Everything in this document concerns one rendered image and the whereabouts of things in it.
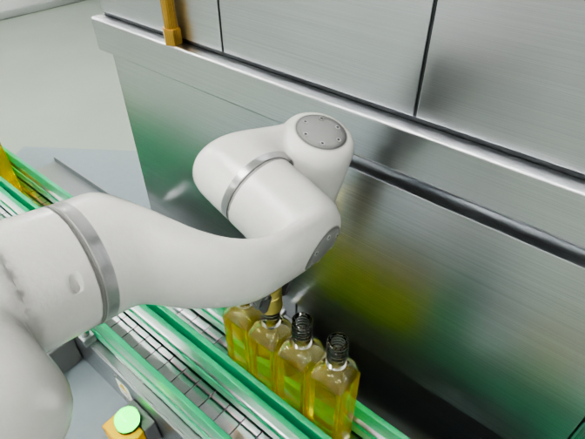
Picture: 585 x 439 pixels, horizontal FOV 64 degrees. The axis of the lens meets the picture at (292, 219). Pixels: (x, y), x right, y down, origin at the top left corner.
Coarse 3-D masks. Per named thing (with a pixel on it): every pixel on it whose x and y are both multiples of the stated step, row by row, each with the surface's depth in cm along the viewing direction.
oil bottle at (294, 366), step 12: (312, 336) 68; (288, 348) 67; (312, 348) 67; (324, 348) 68; (288, 360) 67; (300, 360) 66; (312, 360) 66; (288, 372) 69; (300, 372) 66; (288, 384) 71; (300, 384) 68; (288, 396) 73; (300, 396) 70; (300, 408) 72
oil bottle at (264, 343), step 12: (252, 324) 71; (288, 324) 70; (252, 336) 70; (264, 336) 69; (276, 336) 69; (288, 336) 71; (252, 348) 72; (264, 348) 70; (276, 348) 69; (252, 360) 75; (264, 360) 72; (276, 360) 71; (252, 372) 77; (264, 372) 74; (276, 372) 73; (264, 384) 77; (276, 384) 75
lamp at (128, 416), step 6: (126, 408) 85; (132, 408) 85; (120, 414) 84; (126, 414) 84; (132, 414) 84; (138, 414) 85; (114, 420) 84; (120, 420) 83; (126, 420) 83; (132, 420) 83; (138, 420) 85; (120, 426) 83; (126, 426) 83; (132, 426) 83; (138, 426) 85; (120, 432) 84; (126, 432) 84; (132, 432) 84
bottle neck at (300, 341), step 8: (296, 320) 65; (304, 320) 66; (312, 320) 64; (296, 328) 64; (304, 328) 63; (312, 328) 65; (296, 336) 65; (304, 336) 64; (296, 344) 66; (304, 344) 66
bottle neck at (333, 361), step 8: (328, 336) 62; (336, 336) 63; (344, 336) 62; (328, 344) 61; (336, 344) 64; (344, 344) 63; (328, 352) 62; (336, 352) 61; (344, 352) 61; (328, 360) 63; (336, 360) 62; (344, 360) 62; (336, 368) 63
